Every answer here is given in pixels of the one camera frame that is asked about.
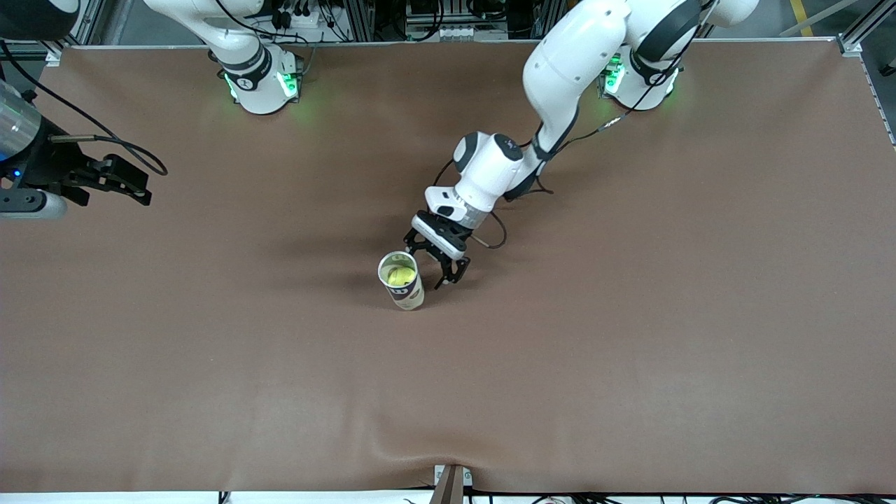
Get clear tennis ball can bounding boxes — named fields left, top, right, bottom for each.
left=378, top=251, right=426, bottom=312

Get brown table mat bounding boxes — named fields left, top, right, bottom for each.
left=0, top=40, right=896, bottom=494

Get white power strip, black plugs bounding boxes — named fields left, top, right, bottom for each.
left=269, top=0, right=324, bottom=32

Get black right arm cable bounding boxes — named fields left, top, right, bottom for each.
left=0, top=38, right=169, bottom=177

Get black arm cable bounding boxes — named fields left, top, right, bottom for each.
left=430, top=0, right=722, bottom=250
left=0, top=38, right=169, bottom=177

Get aluminium frame post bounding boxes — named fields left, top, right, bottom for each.
left=38, top=0, right=106, bottom=67
left=836, top=0, right=896, bottom=148

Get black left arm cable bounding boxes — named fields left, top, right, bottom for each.
left=430, top=0, right=722, bottom=250

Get metal clamp bracket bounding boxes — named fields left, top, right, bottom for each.
left=433, top=463, right=474, bottom=504

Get aluminium frame profile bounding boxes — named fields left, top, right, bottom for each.
left=343, top=0, right=376, bottom=41

